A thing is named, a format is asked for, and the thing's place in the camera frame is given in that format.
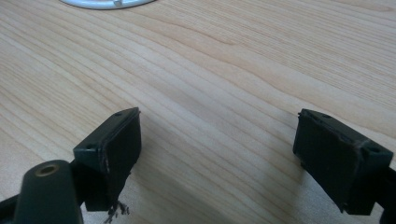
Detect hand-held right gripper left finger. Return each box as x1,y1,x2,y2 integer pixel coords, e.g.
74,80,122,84
73,106,143,224

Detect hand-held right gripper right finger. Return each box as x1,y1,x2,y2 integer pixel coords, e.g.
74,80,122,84
292,108,394,217

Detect white round plate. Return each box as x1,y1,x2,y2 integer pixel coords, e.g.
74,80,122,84
59,0,157,10

